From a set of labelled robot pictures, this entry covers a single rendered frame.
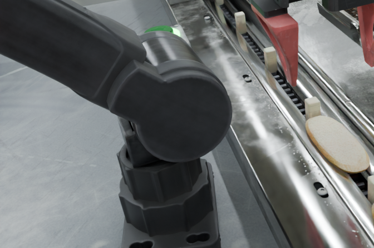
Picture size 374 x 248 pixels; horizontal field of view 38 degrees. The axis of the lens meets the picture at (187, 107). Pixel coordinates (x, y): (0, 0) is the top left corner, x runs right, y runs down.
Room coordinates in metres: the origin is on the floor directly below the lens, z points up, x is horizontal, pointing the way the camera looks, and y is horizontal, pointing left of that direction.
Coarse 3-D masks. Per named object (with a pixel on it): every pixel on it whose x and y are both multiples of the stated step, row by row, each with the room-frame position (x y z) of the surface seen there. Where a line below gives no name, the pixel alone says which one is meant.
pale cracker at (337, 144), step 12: (312, 120) 0.46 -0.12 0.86; (324, 120) 0.46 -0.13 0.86; (312, 132) 0.44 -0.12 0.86; (324, 132) 0.43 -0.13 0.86; (336, 132) 0.43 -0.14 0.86; (348, 132) 0.43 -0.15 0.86; (324, 144) 0.42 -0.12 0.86; (336, 144) 0.41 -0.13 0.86; (348, 144) 0.41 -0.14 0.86; (360, 144) 0.41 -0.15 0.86; (324, 156) 0.41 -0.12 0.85; (336, 156) 0.40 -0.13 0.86; (348, 156) 0.39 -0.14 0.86; (360, 156) 0.39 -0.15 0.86; (348, 168) 0.38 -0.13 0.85; (360, 168) 0.38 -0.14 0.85
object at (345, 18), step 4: (352, 8) 0.65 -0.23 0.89; (332, 12) 0.65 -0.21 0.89; (336, 12) 0.64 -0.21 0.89; (340, 12) 0.62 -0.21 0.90; (344, 12) 0.64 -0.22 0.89; (348, 12) 0.64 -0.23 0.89; (352, 12) 0.64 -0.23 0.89; (336, 16) 0.64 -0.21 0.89; (340, 16) 0.63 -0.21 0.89; (344, 16) 0.61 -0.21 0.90; (348, 16) 0.62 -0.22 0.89; (352, 16) 0.63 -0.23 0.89; (356, 16) 0.62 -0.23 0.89; (340, 20) 0.63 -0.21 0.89; (344, 20) 0.62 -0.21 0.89; (348, 20) 0.60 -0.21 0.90; (352, 20) 0.59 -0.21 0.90; (356, 20) 0.61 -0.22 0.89; (348, 24) 0.61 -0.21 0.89
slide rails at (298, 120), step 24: (240, 0) 0.87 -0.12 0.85; (240, 48) 0.68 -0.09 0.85; (264, 72) 0.60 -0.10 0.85; (288, 96) 0.53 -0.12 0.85; (312, 96) 0.52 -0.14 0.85; (336, 120) 0.47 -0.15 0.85; (312, 144) 0.43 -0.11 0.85; (336, 168) 0.39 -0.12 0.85; (360, 192) 0.35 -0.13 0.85; (360, 216) 0.32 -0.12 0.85
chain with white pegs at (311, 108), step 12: (216, 0) 0.89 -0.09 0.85; (228, 12) 0.85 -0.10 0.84; (240, 12) 0.76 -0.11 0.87; (240, 24) 0.75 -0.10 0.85; (252, 48) 0.70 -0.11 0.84; (264, 48) 0.62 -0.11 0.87; (264, 60) 0.65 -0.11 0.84; (276, 60) 0.61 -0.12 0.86; (276, 72) 0.61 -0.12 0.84; (288, 84) 0.57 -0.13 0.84; (300, 108) 0.52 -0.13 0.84; (312, 108) 0.47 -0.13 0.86; (360, 180) 0.38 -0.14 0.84; (372, 180) 0.34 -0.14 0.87; (372, 192) 0.34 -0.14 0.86; (372, 204) 0.34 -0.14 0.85
